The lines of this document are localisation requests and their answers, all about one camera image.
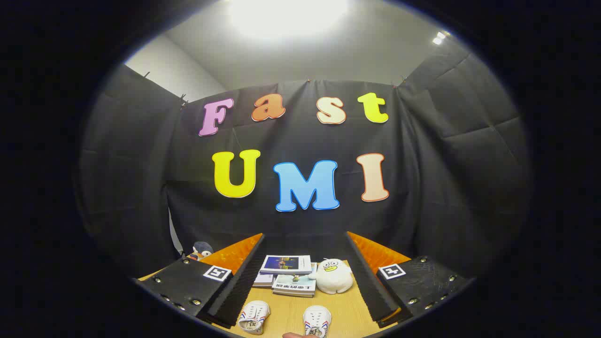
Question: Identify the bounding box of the white striped canvas shoe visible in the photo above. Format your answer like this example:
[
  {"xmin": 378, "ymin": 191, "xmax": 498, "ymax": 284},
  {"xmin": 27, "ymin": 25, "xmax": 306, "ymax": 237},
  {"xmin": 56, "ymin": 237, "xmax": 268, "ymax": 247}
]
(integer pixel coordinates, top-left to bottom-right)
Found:
[
  {"xmin": 238, "ymin": 300, "xmax": 271, "ymax": 335},
  {"xmin": 303, "ymin": 305, "xmax": 332, "ymax": 338}
]

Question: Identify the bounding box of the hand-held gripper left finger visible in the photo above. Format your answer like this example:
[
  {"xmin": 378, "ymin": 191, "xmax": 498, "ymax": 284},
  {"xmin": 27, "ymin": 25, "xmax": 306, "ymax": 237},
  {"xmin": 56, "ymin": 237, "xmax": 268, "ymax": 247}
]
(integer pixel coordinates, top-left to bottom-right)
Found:
[{"xmin": 136, "ymin": 233, "xmax": 267, "ymax": 329}]

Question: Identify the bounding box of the blue night photo book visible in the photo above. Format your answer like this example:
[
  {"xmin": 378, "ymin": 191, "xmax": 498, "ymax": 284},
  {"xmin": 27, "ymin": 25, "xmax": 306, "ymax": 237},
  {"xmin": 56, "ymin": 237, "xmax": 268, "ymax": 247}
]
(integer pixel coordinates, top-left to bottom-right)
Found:
[{"xmin": 260, "ymin": 255, "xmax": 313, "ymax": 275}]

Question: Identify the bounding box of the grey penguin plush toy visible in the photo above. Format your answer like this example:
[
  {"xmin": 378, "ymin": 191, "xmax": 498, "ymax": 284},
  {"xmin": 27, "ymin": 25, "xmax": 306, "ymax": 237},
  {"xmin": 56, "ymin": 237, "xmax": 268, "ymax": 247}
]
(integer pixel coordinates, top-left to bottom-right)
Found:
[{"xmin": 188, "ymin": 241, "xmax": 214, "ymax": 261}]

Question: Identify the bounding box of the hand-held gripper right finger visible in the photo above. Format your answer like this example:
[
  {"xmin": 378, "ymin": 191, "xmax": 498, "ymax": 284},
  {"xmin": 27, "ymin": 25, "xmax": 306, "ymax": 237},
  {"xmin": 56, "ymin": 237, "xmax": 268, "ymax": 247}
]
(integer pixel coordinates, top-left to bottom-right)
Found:
[{"xmin": 346, "ymin": 231, "xmax": 475, "ymax": 329}]

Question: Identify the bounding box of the sky blue cover book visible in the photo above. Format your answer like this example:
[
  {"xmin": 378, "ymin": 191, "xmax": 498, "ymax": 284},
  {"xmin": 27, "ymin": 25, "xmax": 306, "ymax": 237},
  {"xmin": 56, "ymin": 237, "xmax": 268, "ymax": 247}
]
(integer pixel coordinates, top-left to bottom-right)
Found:
[{"xmin": 272, "ymin": 275, "xmax": 317, "ymax": 298}]

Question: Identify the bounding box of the white duck plush toy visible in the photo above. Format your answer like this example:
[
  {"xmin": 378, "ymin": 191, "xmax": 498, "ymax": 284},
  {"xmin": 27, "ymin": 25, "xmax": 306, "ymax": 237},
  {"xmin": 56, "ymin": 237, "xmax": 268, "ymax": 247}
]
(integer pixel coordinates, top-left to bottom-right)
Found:
[{"xmin": 308, "ymin": 258, "xmax": 354, "ymax": 295}]

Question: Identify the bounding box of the large ceiling light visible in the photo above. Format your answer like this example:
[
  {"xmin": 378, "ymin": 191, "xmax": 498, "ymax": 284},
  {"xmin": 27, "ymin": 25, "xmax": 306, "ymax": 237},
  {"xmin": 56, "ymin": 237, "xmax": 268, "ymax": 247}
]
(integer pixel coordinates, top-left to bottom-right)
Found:
[{"xmin": 230, "ymin": 0, "xmax": 350, "ymax": 39}]

